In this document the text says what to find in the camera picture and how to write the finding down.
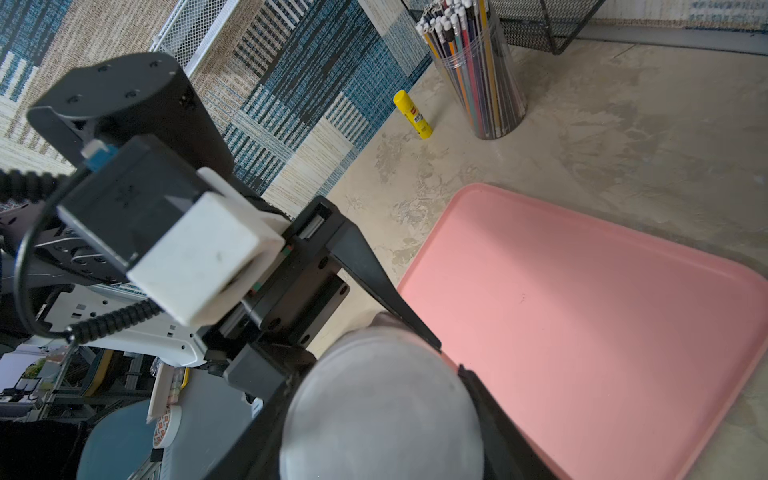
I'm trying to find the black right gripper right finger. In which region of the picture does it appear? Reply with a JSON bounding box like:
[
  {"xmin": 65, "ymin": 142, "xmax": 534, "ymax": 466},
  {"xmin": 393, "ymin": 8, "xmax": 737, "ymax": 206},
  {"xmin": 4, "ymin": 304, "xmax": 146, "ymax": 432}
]
[{"xmin": 458, "ymin": 366, "xmax": 557, "ymax": 480}]

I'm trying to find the white jar lid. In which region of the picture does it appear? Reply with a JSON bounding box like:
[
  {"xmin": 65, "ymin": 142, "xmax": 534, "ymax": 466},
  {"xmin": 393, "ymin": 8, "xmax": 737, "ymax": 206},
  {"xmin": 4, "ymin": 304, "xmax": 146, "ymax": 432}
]
[{"xmin": 279, "ymin": 327, "xmax": 484, "ymax": 479}]

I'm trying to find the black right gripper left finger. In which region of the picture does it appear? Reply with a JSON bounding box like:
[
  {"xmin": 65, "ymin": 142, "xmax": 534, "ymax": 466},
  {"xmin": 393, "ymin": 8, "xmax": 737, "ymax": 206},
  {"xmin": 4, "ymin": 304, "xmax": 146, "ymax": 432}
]
[{"xmin": 204, "ymin": 374, "xmax": 300, "ymax": 480}]

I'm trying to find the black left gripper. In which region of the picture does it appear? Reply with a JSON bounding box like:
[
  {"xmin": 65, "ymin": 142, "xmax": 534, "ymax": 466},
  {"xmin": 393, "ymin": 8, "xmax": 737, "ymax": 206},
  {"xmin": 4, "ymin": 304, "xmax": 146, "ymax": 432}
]
[{"xmin": 203, "ymin": 196, "xmax": 442, "ymax": 399}]

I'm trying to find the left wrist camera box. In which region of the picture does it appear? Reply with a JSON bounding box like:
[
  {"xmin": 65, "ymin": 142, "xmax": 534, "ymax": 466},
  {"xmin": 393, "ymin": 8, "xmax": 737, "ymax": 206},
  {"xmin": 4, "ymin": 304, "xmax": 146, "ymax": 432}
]
[{"xmin": 57, "ymin": 135, "xmax": 290, "ymax": 328}]

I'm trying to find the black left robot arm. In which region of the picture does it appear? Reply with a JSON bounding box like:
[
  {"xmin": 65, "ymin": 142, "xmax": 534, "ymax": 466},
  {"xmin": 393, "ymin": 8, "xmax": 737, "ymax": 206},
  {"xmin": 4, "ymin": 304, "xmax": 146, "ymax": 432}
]
[{"xmin": 1, "ymin": 53, "xmax": 441, "ymax": 397}]

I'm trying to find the black mesh shelf rack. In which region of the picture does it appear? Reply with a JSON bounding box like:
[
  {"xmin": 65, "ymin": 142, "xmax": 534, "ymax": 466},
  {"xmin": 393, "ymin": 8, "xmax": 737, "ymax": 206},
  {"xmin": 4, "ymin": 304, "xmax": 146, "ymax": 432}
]
[{"xmin": 401, "ymin": 0, "xmax": 607, "ymax": 56}]

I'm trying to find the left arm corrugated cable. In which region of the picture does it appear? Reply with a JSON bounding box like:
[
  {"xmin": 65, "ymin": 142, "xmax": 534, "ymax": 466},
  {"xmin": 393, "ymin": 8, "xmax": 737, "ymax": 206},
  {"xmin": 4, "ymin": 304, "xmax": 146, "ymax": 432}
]
[{"xmin": 0, "ymin": 167, "xmax": 163, "ymax": 346}]

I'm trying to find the pink plastic tray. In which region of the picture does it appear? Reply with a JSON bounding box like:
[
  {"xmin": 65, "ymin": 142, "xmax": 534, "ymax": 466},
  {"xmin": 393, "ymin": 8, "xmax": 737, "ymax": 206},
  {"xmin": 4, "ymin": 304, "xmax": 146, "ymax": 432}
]
[{"xmin": 399, "ymin": 184, "xmax": 767, "ymax": 479}]

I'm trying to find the white mesh wall basket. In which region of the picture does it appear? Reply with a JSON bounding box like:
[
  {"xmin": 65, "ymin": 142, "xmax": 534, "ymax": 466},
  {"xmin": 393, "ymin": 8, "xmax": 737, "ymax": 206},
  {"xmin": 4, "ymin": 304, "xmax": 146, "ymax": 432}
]
[{"xmin": 150, "ymin": 0, "xmax": 240, "ymax": 77}]

